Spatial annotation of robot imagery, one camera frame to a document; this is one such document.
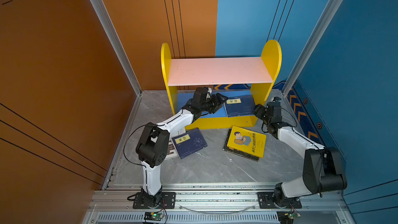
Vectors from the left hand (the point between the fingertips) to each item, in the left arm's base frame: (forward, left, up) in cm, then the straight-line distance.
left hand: (227, 99), depth 85 cm
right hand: (+1, -20, -8) cm, 22 cm away
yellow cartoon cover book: (-15, -13, -21) cm, 29 cm away
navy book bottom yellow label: (-16, +21, -21) cm, 34 cm away
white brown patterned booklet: (-22, +31, -21) cm, 43 cm away
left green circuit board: (-51, +36, -25) cm, 67 cm away
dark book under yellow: (-21, -7, -22) cm, 31 cm away
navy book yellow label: (+1, -9, -7) cm, 11 cm away
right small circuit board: (-51, -26, -24) cm, 62 cm away
